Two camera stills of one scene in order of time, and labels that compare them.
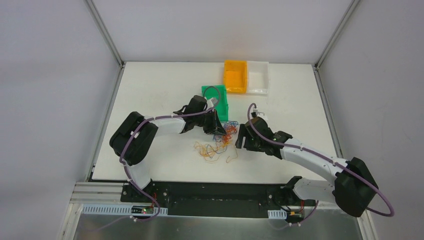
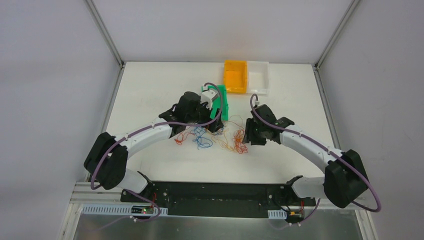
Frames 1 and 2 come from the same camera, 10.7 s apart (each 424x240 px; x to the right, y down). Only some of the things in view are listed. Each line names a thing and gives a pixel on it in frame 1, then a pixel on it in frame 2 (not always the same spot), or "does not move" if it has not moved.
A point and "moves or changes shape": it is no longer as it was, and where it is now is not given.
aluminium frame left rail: (86, 191) does not move
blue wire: (214, 148) → (202, 142)
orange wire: (212, 152) moves or changes shape
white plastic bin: (257, 78) does not move
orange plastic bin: (235, 76) does not move
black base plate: (189, 199) does not move
